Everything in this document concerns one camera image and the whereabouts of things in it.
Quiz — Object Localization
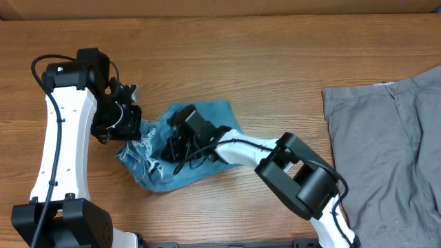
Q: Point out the light blue denim jeans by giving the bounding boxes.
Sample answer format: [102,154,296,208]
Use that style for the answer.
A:
[116,103,235,193]

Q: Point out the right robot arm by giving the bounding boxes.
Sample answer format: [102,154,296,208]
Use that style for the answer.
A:
[161,126,360,247]

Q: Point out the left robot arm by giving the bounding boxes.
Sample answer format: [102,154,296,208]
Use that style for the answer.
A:
[11,48,145,248]

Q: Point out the grey trousers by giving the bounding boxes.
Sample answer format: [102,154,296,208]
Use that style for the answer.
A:
[322,68,440,247]

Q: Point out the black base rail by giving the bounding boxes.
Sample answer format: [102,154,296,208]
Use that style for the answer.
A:
[144,239,321,248]

